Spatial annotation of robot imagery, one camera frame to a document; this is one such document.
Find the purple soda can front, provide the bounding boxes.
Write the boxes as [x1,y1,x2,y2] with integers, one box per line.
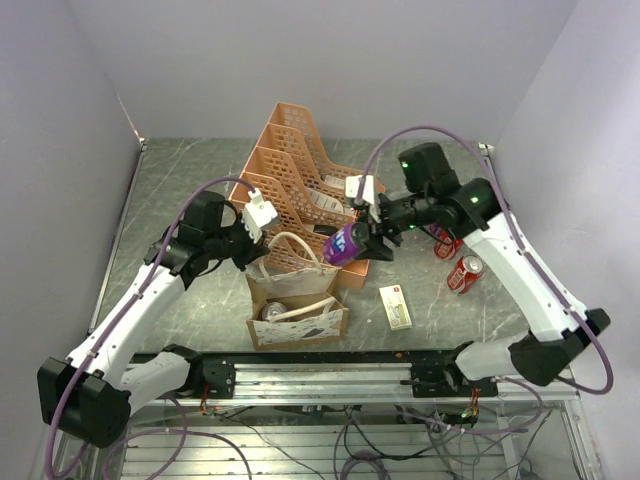
[323,222,370,266]

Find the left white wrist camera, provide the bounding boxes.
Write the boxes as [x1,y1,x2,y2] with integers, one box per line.
[241,189,280,244]

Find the red soda can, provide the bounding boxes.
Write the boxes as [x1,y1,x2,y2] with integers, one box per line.
[434,238,463,260]
[447,255,484,294]

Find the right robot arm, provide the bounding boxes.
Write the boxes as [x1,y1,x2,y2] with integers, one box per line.
[345,142,611,396]

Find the aluminium mounting rail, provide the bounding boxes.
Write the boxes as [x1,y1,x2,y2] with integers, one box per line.
[131,362,579,411]

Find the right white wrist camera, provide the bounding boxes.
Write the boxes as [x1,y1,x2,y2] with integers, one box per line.
[344,175,381,223]

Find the brown canvas tote bag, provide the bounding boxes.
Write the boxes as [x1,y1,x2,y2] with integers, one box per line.
[246,232,349,351]

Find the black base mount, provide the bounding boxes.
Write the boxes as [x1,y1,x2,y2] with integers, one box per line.
[194,353,236,400]
[401,344,499,398]

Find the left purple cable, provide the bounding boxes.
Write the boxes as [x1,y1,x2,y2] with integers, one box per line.
[43,176,256,480]

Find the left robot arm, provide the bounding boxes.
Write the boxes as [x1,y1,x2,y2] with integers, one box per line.
[37,190,279,448]

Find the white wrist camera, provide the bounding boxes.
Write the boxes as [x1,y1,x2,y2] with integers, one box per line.
[344,175,381,223]
[241,189,280,244]

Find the peach plastic file organizer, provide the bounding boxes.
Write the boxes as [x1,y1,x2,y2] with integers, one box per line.
[241,102,360,272]

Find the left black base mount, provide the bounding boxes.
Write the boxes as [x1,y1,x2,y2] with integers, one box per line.
[194,353,236,400]

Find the purple Fanta can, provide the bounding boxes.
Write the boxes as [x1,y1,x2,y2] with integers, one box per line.
[261,302,287,321]

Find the white green cardboard box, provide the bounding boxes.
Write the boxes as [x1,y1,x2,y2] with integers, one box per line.
[379,285,412,331]

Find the white papers in organizer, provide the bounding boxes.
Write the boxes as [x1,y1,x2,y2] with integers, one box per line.
[306,175,356,216]

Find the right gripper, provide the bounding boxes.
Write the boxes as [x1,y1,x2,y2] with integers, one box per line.
[353,190,433,260]

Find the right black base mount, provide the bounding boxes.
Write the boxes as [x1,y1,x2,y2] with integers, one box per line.
[401,344,499,398]

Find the red soda can front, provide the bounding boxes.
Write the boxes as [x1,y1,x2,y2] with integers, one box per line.
[447,255,484,294]

